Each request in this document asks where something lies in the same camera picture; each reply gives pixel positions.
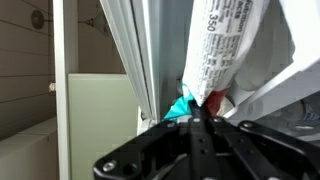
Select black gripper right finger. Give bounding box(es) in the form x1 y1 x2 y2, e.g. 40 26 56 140
199 106 320 180

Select white round plastic container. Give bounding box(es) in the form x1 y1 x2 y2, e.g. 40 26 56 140
231 0 297 101

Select red food packet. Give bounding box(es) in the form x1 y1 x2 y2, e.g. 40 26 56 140
203 88 231 117

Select white door frame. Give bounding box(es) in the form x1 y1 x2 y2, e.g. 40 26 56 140
52 0 79 180

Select teal and white food packet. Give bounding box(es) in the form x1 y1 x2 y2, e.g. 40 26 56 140
163 0 271 121

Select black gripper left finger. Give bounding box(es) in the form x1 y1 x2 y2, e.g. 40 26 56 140
92 99 203 180

